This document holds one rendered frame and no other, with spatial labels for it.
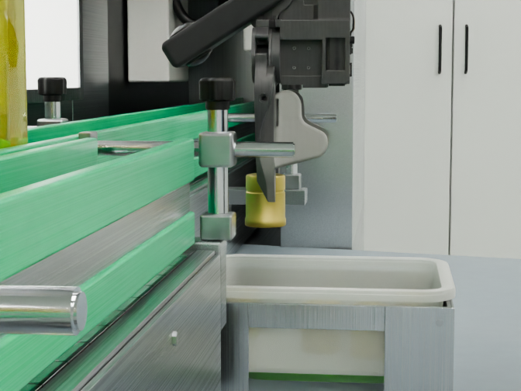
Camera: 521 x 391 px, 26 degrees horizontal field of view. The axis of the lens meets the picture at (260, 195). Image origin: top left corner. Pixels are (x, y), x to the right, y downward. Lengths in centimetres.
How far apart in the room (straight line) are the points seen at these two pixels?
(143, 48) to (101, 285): 130
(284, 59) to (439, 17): 353
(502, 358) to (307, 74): 33
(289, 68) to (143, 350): 39
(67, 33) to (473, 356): 67
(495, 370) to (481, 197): 347
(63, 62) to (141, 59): 45
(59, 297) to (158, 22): 160
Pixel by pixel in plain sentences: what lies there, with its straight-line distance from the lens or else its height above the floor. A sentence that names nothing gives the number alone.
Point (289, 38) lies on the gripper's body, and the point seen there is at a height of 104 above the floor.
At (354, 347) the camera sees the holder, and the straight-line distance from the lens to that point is 92.
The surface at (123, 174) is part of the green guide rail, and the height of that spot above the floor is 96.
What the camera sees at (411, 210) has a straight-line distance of 448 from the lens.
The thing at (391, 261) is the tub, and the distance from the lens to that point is 107.
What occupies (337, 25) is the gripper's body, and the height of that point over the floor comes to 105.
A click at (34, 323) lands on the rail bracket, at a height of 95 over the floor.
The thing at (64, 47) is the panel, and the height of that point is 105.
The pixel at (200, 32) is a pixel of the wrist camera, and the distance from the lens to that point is 95.
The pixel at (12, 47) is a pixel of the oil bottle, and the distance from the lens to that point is 79.
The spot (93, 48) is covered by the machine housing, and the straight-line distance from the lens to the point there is 167.
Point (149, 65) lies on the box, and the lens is 187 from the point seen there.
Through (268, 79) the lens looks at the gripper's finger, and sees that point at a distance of 92.
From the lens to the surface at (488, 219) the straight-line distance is 450.
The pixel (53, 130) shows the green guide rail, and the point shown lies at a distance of 108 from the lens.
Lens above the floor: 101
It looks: 6 degrees down
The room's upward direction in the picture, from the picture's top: straight up
